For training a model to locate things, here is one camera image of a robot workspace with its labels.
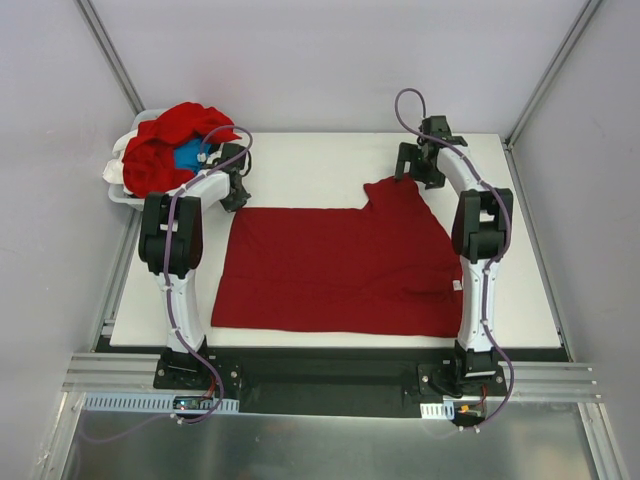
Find dark red t shirt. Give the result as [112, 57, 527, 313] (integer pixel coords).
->
[211, 177, 463, 338]

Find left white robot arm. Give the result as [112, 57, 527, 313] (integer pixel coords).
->
[138, 143, 252, 389]

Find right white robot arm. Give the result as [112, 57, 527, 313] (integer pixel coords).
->
[394, 116, 514, 395]

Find blue t shirt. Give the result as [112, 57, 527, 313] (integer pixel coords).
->
[173, 138, 202, 174]

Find bright red t shirt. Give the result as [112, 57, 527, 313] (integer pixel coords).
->
[123, 102, 233, 198]

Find grey laundry basket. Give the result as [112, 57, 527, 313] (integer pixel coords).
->
[107, 108, 166, 211]

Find white t shirt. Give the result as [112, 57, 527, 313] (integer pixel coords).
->
[102, 129, 138, 185]

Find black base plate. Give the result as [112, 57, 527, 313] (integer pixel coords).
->
[153, 344, 507, 420]

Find left grey cable duct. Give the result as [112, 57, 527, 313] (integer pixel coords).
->
[84, 393, 217, 415]

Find grey cable duct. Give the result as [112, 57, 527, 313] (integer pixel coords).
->
[84, 393, 217, 415]
[420, 401, 455, 421]

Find right grey cable duct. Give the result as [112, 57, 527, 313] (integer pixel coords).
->
[420, 401, 455, 421]

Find aluminium rail frame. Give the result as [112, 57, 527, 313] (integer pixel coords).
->
[62, 353, 602, 402]

